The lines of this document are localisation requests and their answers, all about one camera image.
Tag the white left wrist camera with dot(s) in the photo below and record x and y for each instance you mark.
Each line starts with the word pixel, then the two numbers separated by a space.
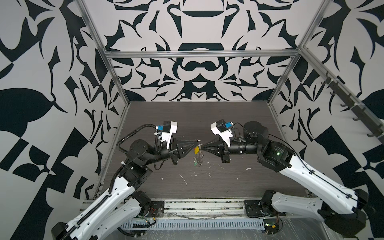
pixel 165 132

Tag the white slotted cable duct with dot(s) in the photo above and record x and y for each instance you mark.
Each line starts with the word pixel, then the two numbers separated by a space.
pixel 205 224

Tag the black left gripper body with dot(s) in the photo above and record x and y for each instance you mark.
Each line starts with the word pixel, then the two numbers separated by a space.
pixel 172 153

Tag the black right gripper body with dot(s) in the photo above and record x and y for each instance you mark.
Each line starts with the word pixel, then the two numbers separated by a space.
pixel 226 153

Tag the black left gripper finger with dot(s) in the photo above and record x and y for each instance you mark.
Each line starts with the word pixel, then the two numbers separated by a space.
pixel 187 142
pixel 186 147

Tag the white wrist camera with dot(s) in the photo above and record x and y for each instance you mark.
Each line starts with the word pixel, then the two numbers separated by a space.
pixel 165 132
pixel 224 130

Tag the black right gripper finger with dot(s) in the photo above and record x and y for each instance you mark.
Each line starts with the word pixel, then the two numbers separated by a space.
pixel 217 151
pixel 212 144

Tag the black wall hook rack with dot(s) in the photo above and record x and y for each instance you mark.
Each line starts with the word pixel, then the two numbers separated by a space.
pixel 361 111

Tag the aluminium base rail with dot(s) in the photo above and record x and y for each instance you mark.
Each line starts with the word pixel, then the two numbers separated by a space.
pixel 173 209

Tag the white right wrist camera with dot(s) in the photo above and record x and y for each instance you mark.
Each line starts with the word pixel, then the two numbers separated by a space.
pixel 224 130

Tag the red handled wire keyring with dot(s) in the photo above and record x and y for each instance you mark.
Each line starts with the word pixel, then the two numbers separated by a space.
pixel 199 157

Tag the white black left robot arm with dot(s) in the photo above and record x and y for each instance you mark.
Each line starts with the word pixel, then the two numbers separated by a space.
pixel 132 173

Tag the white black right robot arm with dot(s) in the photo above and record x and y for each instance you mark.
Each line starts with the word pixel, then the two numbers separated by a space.
pixel 338 207

